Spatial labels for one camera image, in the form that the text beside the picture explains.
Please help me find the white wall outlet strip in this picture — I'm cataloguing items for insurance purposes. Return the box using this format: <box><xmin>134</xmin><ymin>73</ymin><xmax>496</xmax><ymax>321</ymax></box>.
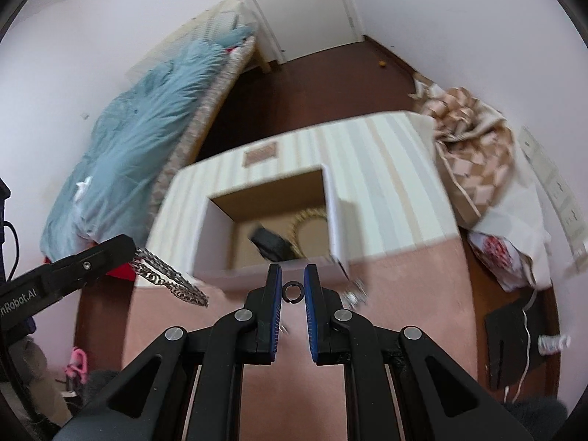
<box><xmin>518</xmin><ymin>126</ymin><xmax>588</xmax><ymax>259</ymax></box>

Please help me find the red cloth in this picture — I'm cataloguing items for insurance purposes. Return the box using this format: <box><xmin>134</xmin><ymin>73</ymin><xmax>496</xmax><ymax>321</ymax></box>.
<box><xmin>105</xmin><ymin>264</ymin><xmax>137</xmax><ymax>282</ymax></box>

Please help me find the beige checked blanket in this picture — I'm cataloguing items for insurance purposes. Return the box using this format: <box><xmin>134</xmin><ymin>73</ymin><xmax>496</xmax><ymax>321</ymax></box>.
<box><xmin>408</xmin><ymin>72</ymin><xmax>516</xmax><ymax>231</ymax></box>

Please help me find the silver chain necklace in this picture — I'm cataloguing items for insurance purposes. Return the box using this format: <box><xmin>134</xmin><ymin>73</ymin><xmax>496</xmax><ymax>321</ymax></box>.
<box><xmin>130</xmin><ymin>247</ymin><xmax>210</xmax><ymax>308</ymax></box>

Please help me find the bed with blue duvet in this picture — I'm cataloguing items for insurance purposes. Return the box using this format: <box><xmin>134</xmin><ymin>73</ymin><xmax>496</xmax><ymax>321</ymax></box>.
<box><xmin>39</xmin><ymin>25</ymin><xmax>256</xmax><ymax>259</ymax></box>

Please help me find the small silver jewelry piece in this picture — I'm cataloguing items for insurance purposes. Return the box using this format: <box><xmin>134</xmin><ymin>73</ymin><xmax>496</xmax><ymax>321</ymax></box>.
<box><xmin>342</xmin><ymin>280</ymin><xmax>371</xmax><ymax>309</ymax></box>

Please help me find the gold ornate bracelet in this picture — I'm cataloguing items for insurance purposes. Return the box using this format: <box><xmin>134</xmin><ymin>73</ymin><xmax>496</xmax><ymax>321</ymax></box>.
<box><xmin>289</xmin><ymin>208</ymin><xmax>330</xmax><ymax>258</ymax></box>

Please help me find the black cable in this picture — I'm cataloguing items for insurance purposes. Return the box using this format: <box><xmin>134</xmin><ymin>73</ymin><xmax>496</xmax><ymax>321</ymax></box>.
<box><xmin>2</xmin><ymin>221</ymin><xmax>22</xmax><ymax>282</ymax></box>

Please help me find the red floral packet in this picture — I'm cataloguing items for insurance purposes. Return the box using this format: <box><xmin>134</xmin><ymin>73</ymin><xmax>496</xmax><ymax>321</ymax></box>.
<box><xmin>467</xmin><ymin>232</ymin><xmax>537</xmax><ymax>291</ymax></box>

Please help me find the white cardboard box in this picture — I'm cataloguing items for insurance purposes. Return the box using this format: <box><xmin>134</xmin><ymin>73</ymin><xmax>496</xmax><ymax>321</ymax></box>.
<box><xmin>190</xmin><ymin>162</ymin><xmax>353</xmax><ymax>286</ymax></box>

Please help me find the beige cloth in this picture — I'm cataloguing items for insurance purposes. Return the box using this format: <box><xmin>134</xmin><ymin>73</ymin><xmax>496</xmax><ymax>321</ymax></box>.
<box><xmin>0</xmin><ymin>334</ymin><xmax>71</xmax><ymax>426</ymax></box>

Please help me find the small white bottle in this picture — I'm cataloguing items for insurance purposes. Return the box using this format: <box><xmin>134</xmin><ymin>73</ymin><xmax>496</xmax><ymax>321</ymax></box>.
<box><xmin>537</xmin><ymin>333</ymin><xmax>573</xmax><ymax>357</ymax></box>

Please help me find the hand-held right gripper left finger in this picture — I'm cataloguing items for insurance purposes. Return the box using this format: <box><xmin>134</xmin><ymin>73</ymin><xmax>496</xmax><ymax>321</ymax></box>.
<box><xmin>57</xmin><ymin>263</ymin><xmax>283</xmax><ymax>441</ymax></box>

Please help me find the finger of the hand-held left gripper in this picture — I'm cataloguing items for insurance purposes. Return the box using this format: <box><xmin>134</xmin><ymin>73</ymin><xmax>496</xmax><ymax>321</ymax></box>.
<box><xmin>0</xmin><ymin>234</ymin><xmax>137</xmax><ymax>332</ymax></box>

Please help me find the striped cardboard box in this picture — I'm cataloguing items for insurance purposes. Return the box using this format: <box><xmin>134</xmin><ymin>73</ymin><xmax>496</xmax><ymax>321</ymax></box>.
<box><xmin>146</xmin><ymin>110</ymin><xmax>461</xmax><ymax>288</ymax></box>

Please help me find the pink blanket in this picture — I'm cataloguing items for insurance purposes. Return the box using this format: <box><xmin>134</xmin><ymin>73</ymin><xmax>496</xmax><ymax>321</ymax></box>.
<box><xmin>121</xmin><ymin>233</ymin><xmax>488</xmax><ymax>441</ymax></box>

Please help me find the pink plastic item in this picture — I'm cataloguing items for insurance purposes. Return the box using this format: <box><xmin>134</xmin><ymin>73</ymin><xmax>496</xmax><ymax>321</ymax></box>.
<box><xmin>63</xmin><ymin>346</ymin><xmax>89</xmax><ymax>383</ymax></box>

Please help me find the black floor mat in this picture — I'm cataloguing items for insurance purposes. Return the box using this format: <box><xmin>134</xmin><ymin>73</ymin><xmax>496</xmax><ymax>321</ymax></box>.
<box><xmin>484</xmin><ymin>291</ymin><xmax>560</xmax><ymax>392</ymax></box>

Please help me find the black jewelry item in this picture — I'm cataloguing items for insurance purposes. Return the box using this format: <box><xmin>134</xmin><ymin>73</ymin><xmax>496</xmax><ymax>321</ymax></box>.
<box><xmin>248</xmin><ymin>222</ymin><xmax>300</xmax><ymax>263</ymax></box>

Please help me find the patterned bed mattress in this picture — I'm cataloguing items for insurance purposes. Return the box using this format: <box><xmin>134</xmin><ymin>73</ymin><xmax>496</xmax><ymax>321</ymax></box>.
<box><xmin>146</xmin><ymin>36</ymin><xmax>259</xmax><ymax>223</ymax></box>

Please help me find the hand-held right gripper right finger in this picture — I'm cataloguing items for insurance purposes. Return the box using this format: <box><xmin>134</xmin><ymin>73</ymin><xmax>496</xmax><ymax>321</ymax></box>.
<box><xmin>302</xmin><ymin>263</ymin><xmax>531</xmax><ymax>441</ymax></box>

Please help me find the white cable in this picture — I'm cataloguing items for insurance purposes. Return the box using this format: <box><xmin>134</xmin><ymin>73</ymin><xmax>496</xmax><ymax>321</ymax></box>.
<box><xmin>502</xmin><ymin>285</ymin><xmax>541</xmax><ymax>406</ymax></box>

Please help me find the white plastic bag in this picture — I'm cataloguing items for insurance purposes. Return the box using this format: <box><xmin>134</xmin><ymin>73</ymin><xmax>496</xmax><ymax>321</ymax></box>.
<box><xmin>467</xmin><ymin>155</ymin><xmax>553</xmax><ymax>291</ymax></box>

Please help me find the white door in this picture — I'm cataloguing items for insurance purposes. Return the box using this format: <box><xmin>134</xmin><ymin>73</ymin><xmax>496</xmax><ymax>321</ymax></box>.
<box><xmin>229</xmin><ymin>0</ymin><xmax>365</xmax><ymax>64</ymax></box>

